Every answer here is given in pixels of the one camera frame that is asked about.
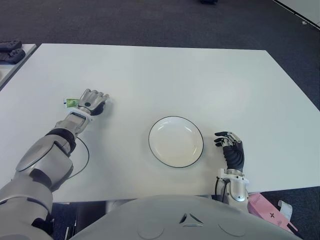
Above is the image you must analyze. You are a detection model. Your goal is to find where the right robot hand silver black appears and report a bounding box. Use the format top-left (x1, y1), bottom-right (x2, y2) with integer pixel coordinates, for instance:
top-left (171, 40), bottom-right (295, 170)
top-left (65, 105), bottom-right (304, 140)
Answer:
top-left (213, 130), bottom-right (245, 173)

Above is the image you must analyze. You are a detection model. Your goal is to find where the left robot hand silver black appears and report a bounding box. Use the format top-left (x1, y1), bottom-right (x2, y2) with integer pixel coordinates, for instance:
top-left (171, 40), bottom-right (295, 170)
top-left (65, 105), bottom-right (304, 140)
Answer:
top-left (77, 88), bottom-right (111, 116)

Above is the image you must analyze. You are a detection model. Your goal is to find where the green white toothpaste tube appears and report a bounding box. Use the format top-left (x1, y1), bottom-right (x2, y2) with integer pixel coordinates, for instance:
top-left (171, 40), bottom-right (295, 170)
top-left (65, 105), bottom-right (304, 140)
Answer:
top-left (63, 98), bottom-right (81, 109)

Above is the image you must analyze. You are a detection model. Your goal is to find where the white plate black rim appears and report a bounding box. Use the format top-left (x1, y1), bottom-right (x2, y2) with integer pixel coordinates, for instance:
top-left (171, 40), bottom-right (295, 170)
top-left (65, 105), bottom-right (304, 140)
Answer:
top-left (148, 115), bottom-right (205, 168)

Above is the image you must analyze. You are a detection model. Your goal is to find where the pink cardboard box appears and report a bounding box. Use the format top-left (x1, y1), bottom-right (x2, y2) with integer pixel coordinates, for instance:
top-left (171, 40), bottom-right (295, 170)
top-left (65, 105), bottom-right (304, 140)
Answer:
top-left (247, 192), bottom-right (299, 232)

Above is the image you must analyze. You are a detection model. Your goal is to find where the white paper strip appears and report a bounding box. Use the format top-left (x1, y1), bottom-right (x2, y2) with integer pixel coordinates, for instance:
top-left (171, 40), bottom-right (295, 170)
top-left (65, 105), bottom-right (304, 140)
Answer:
top-left (277, 199), bottom-right (293, 223)

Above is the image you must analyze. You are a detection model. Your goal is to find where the white side table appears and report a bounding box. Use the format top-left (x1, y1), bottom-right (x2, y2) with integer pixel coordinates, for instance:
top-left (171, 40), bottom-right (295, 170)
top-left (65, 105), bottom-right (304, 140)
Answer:
top-left (0, 43), bottom-right (38, 91)

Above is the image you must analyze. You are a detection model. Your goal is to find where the black game controller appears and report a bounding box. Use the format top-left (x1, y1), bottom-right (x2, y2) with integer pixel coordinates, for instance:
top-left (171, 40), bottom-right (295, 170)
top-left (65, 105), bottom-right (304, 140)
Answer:
top-left (0, 39), bottom-right (23, 52)
top-left (0, 48), bottom-right (26, 63)

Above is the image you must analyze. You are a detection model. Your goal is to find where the grey robot torso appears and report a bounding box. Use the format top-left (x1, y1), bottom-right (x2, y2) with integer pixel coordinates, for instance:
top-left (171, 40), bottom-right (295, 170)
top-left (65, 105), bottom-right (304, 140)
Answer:
top-left (71, 194), bottom-right (301, 240)

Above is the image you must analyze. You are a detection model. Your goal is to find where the white desk panel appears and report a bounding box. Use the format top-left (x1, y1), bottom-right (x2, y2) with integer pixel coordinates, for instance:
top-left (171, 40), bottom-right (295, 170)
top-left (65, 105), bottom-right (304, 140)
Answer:
top-left (271, 0), bottom-right (320, 31)

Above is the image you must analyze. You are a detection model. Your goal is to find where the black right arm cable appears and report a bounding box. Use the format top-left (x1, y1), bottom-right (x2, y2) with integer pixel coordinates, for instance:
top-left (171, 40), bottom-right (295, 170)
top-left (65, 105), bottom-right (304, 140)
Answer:
top-left (215, 177), bottom-right (227, 201)

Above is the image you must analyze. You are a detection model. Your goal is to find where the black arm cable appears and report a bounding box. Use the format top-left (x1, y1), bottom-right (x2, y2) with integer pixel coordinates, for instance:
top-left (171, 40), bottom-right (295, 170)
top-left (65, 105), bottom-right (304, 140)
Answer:
top-left (67, 136), bottom-right (90, 180)
top-left (215, 177), bottom-right (227, 201)

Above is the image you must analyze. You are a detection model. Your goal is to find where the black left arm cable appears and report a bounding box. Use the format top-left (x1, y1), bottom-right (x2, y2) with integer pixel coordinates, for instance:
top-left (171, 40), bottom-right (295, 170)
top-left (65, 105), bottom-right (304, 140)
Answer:
top-left (67, 136), bottom-right (90, 180)

